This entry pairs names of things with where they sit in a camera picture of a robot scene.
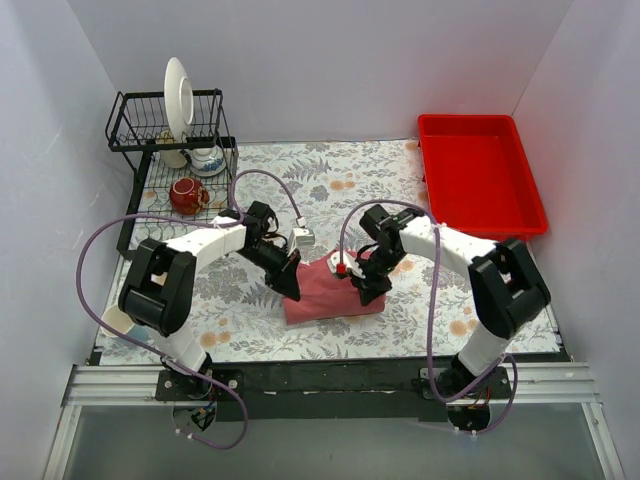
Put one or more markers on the black wire dish rack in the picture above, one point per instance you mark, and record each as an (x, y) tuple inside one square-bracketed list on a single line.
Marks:
[(134, 122)]

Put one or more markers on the red ceramic bowl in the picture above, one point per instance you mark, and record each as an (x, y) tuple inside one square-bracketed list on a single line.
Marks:
[(188, 196)]

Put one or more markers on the pink red t shirt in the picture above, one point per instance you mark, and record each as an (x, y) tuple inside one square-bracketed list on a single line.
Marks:
[(323, 296)]

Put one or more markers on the aluminium frame rail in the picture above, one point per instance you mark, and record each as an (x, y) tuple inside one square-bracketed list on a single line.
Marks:
[(544, 382)]

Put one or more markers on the red plastic bin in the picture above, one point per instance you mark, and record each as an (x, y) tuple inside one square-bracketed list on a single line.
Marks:
[(478, 178)]

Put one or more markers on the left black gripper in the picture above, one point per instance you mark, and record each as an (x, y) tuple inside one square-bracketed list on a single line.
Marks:
[(279, 266)]

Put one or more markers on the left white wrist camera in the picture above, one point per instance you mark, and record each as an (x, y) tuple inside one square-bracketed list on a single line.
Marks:
[(300, 237)]

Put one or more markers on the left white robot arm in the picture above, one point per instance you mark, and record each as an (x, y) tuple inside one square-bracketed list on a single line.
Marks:
[(158, 290)]

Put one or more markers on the blue white floral teapot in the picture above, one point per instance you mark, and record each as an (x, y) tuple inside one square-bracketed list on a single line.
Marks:
[(205, 162)]

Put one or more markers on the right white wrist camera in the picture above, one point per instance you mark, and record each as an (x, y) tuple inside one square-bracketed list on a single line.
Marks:
[(341, 264)]

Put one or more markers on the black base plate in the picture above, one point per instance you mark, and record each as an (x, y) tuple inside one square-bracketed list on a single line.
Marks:
[(333, 389)]

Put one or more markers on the blue white mug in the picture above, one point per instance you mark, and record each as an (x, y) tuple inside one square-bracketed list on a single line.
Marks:
[(120, 321)]

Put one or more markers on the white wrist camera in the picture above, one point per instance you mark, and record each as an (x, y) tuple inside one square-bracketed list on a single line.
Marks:
[(341, 264), (300, 237)]

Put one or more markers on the floral table mat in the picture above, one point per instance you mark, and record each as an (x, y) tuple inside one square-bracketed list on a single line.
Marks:
[(234, 315)]

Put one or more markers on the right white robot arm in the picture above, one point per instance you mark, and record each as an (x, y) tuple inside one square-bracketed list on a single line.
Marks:
[(508, 289)]

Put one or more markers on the white ceramic plate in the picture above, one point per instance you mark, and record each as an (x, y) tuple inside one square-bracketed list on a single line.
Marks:
[(179, 100)]

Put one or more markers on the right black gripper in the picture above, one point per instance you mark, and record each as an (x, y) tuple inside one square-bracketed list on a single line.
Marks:
[(373, 276)]

